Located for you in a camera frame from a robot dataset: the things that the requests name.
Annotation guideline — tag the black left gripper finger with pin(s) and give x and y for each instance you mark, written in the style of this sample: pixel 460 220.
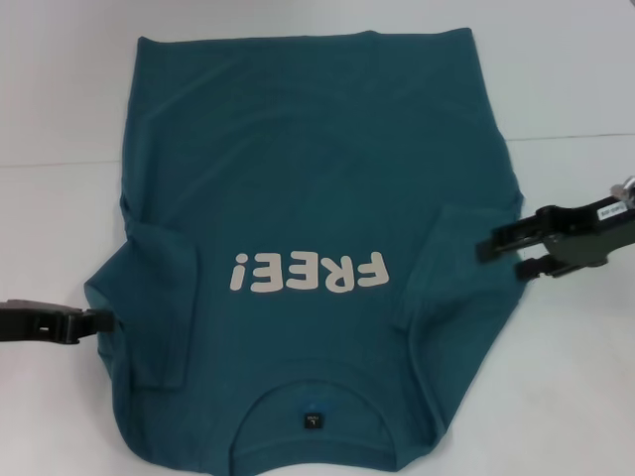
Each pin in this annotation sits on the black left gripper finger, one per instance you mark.
pixel 74 324

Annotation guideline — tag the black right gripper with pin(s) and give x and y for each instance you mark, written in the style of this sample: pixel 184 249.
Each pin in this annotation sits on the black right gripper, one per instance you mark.
pixel 585 233

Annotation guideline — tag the teal blue printed t-shirt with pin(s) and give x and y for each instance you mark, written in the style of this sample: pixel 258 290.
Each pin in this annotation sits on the teal blue printed t-shirt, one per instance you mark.
pixel 297 173

